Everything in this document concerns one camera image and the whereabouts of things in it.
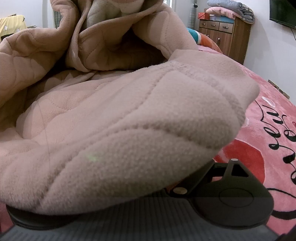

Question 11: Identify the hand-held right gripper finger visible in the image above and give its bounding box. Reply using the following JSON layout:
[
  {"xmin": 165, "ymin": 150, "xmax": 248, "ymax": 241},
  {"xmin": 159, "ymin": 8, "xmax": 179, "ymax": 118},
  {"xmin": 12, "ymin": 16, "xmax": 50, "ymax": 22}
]
[{"xmin": 168, "ymin": 159, "xmax": 250, "ymax": 197}]

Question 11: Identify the pink quilted fleece coat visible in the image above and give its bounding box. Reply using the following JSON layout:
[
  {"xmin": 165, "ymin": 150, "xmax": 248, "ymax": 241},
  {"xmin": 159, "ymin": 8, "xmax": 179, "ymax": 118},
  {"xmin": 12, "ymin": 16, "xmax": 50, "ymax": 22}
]
[{"xmin": 0, "ymin": 0, "xmax": 260, "ymax": 215}]

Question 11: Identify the pink printed bed blanket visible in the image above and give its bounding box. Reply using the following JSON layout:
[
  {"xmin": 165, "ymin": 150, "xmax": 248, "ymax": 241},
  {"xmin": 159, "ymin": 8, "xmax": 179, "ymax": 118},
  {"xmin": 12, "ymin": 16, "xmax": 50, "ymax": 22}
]
[{"xmin": 0, "ymin": 44, "xmax": 296, "ymax": 235}]

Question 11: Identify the rolled orange teal white quilt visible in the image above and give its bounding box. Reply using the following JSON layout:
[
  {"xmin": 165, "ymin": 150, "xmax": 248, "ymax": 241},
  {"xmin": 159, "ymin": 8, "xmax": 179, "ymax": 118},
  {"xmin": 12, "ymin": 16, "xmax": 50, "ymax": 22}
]
[{"xmin": 186, "ymin": 27, "xmax": 223, "ymax": 54}]

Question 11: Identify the brown wooden cabinet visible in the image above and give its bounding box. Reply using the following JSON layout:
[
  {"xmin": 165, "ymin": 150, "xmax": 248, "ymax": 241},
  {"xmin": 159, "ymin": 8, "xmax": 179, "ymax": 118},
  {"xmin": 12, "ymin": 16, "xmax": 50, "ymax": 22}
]
[{"xmin": 198, "ymin": 18, "xmax": 252, "ymax": 65}]

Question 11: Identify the blue flat box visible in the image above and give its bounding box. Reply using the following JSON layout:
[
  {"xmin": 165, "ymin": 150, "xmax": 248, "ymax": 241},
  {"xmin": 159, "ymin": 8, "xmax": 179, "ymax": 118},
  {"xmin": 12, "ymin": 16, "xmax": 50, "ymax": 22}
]
[{"xmin": 209, "ymin": 15, "xmax": 234, "ymax": 24}]

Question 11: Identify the grey checked curtain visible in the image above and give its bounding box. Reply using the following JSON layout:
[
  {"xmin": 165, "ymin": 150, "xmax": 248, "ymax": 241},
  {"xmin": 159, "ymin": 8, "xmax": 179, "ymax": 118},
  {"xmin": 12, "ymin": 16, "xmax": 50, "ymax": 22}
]
[
  {"xmin": 188, "ymin": 0, "xmax": 200, "ymax": 31},
  {"xmin": 53, "ymin": 9, "xmax": 61, "ymax": 29}
]

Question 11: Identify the folded pink blanket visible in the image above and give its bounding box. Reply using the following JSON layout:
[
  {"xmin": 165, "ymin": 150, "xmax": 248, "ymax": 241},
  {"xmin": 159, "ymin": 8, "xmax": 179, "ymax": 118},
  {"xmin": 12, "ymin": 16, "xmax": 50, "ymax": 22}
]
[{"xmin": 205, "ymin": 6, "xmax": 237, "ymax": 20}]

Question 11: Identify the folded blankets pile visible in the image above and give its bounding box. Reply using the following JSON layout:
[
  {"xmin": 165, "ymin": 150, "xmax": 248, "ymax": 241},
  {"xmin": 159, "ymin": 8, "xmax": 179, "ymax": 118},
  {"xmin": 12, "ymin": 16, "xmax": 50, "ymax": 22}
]
[{"xmin": 206, "ymin": 0, "xmax": 255, "ymax": 24}]

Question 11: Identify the yellow patterned cloth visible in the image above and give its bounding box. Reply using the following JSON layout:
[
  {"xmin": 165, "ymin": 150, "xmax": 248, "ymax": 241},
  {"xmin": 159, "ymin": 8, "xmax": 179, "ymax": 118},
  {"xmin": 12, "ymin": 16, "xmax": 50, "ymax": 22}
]
[{"xmin": 0, "ymin": 15, "xmax": 26, "ymax": 42}]

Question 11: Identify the wall socket strip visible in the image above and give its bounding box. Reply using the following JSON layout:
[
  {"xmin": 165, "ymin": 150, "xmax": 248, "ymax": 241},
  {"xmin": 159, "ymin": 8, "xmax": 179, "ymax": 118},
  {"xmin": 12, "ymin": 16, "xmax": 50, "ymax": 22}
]
[{"xmin": 268, "ymin": 79, "xmax": 290, "ymax": 100}]

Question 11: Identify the black wall television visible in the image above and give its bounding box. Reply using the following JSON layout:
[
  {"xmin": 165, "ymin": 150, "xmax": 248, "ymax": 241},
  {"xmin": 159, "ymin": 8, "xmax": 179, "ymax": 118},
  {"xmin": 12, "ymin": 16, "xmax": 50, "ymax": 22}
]
[{"xmin": 269, "ymin": 0, "xmax": 296, "ymax": 29}]

